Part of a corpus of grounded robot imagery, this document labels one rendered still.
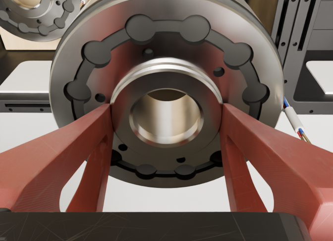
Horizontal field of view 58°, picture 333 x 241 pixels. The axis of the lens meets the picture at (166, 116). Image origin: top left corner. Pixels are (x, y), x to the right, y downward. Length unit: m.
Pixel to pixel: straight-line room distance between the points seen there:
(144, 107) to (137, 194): 0.59
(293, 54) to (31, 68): 0.25
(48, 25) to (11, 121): 0.36
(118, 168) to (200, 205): 0.62
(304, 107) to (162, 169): 0.17
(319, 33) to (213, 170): 0.25
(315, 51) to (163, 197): 0.49
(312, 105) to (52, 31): 0.25
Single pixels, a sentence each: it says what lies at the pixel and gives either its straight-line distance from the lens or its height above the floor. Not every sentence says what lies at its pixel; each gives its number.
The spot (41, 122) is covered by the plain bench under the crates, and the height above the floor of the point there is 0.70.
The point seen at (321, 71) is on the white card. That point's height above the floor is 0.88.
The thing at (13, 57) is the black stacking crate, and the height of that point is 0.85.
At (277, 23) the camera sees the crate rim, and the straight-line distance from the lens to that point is 0.24.
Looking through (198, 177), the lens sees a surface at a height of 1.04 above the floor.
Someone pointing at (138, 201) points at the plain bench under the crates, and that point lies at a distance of 0.76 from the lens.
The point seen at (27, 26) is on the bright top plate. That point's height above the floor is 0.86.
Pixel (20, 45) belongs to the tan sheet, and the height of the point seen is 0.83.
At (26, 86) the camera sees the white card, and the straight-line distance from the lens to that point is 0.31.
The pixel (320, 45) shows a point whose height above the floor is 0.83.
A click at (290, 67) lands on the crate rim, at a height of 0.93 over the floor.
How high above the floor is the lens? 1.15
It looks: 52 degrees down
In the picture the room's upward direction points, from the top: 177 degrees counter-clockwise
